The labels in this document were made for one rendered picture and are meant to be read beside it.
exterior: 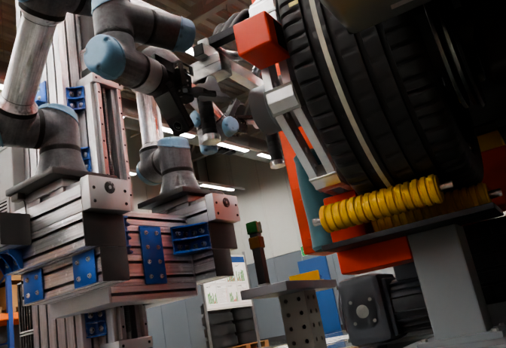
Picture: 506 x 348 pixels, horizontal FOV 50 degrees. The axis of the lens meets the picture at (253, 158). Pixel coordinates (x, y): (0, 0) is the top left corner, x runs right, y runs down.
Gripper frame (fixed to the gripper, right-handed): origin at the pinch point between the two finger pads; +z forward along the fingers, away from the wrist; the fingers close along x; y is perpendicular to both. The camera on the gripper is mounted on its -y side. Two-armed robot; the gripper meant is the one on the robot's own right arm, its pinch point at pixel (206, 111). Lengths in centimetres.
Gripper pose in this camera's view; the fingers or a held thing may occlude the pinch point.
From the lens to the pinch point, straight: 131.0
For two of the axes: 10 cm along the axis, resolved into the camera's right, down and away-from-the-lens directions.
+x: -8.5, 3.0, 4.3
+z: 5.0, 1.8, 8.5
